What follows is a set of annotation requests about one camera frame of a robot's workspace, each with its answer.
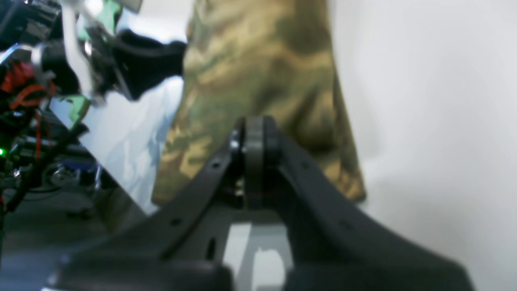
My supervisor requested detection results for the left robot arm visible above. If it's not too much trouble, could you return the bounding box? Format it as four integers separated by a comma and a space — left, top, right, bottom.
1, 0, 187, 111

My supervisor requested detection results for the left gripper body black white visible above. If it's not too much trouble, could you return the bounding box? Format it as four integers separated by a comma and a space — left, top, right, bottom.
32, 0, 122, 105

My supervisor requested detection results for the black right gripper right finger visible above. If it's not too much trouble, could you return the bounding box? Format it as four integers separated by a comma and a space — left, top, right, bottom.
260, 117, 473, 291

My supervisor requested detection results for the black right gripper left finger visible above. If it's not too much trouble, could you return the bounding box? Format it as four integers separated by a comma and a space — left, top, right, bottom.
44, 119, 245, 291

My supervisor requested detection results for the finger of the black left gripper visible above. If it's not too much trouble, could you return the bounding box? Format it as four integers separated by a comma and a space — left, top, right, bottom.
111, 30, 187, 101

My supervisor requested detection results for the camouflage T-shirt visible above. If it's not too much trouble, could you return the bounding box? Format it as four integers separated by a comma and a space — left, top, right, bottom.
150, 0, 367, 206

